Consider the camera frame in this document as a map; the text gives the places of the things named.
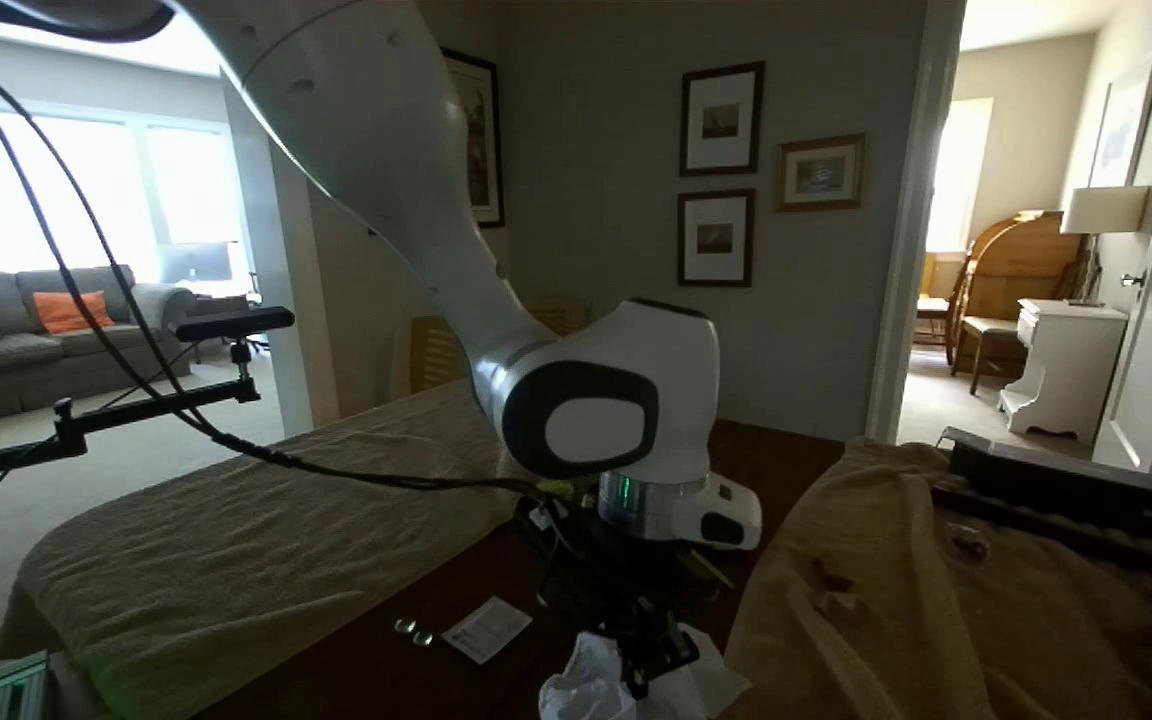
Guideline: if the white paper card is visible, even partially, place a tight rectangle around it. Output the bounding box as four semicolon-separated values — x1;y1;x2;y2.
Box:
442;592;538;667

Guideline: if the tan cloth with stains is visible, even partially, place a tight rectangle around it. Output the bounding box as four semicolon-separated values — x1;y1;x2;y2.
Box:
720;436;1152;720

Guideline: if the large light framed picture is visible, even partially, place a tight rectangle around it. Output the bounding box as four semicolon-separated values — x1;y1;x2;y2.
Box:
1084;45;1152;192

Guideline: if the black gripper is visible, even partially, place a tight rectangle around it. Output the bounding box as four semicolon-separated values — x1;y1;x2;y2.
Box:
550;521;708;699

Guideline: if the small shiny metal object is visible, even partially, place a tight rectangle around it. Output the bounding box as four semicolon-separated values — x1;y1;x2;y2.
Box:
387;614;442;656

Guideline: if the long black case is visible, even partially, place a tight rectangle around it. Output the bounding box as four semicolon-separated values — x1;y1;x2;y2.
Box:
933;426;1152;581

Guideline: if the tall black framed picture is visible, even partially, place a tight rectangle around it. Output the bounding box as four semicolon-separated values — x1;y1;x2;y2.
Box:
437;45;510;231

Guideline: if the wooden chair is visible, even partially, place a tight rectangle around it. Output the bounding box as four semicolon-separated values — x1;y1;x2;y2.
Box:
939;205;1095;402

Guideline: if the small white cabinet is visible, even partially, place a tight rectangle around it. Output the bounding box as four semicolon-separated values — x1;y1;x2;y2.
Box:
997;297;1132;447

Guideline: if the wrinkled beige cloth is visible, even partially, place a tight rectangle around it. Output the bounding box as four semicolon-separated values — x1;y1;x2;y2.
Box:
0;377;528;720

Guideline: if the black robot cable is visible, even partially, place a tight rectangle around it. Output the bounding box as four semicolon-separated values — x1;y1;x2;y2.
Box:
0;38;546;563

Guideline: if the brown framed picture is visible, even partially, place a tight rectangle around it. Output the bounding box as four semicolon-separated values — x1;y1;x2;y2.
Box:
774;127;871;215

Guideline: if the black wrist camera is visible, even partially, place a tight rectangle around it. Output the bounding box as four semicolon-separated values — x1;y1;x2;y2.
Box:
516;492;586;550

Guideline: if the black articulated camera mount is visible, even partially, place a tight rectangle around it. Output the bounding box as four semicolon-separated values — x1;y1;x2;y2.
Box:
0;336;269;492

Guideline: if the black stereo camera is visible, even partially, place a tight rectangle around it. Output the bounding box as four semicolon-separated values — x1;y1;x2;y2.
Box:
169;304;300;349

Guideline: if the orange pillow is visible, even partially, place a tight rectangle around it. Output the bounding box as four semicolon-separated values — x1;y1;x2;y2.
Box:
24;285;122;339

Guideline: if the cream lampshade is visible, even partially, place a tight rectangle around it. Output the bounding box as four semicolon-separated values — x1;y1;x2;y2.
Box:
1059;182;1152;240

